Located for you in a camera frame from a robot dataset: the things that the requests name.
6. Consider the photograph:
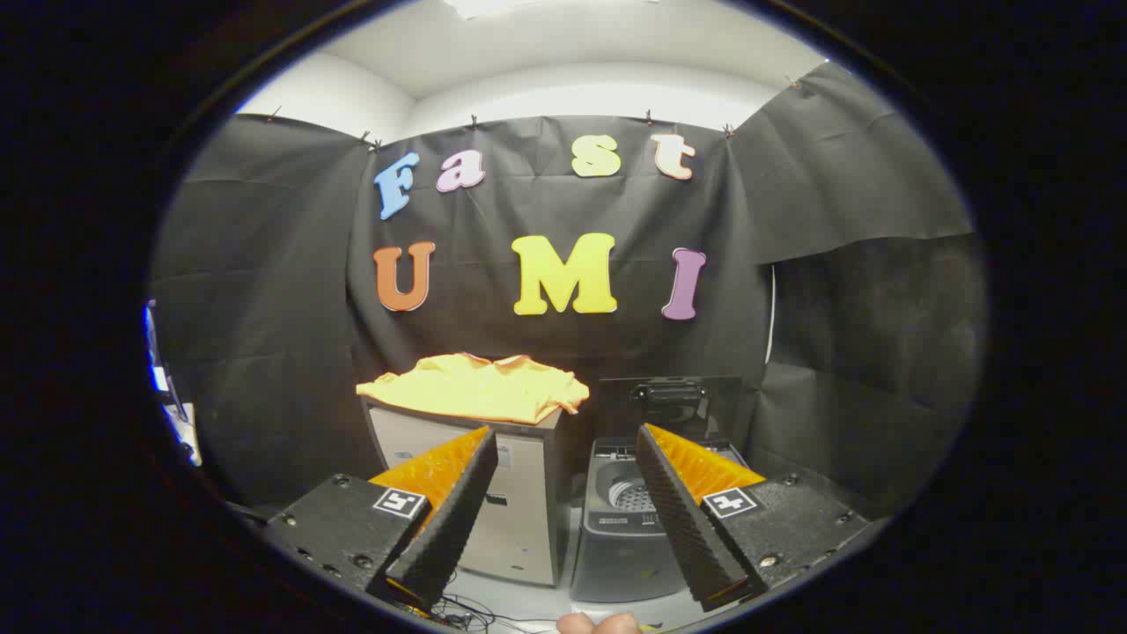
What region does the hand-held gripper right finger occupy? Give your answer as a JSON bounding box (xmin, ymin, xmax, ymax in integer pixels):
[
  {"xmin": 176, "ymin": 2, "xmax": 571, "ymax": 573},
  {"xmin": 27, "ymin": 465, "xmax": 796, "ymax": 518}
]
[{"xmin": 634, "ymin": 423, "xmax": 873, "ymax": 614}]

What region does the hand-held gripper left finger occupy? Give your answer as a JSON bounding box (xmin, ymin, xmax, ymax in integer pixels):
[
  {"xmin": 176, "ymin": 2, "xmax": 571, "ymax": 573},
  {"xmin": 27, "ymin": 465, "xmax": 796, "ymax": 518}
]
[{"xmin": 262, "ymin": 426, "xmax": 499, "ymax": 614}]

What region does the grey washing machine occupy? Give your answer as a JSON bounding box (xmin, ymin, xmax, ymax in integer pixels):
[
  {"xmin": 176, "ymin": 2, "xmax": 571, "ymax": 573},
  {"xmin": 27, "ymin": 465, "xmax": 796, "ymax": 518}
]
[{"xmin": 571, "ymin": 437, "xmax": 749, "ymax": 604}]

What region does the yellow polo shirt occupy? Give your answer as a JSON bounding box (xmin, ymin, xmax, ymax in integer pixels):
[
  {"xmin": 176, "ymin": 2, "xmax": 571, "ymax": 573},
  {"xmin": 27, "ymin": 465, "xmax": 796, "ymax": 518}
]
[{"xmin": 356, "ymin": 353, "xmax": 591, "ymax": 425}]

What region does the grey cabinet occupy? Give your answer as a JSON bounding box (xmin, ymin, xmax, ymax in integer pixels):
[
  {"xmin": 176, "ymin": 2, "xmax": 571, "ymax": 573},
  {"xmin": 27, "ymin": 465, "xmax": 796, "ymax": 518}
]
[{"xmin": 361, "ymin": 396, "xmax": 573, "ymax": 589}]

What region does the black backdrop cloth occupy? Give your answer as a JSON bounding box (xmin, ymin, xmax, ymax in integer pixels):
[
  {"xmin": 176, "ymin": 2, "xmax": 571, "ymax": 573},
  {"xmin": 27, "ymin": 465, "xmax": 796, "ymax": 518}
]
[{"xmin": 150, "ymin": 62, "xmax": 987, "ymax": 520}]

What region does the blue and white clutter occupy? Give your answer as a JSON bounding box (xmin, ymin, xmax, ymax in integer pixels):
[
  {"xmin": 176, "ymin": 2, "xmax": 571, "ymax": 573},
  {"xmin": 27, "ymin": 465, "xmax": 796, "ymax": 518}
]
[{"xmin": 144, "ymin": 299, "xmax": 203, "ymax": 468}]

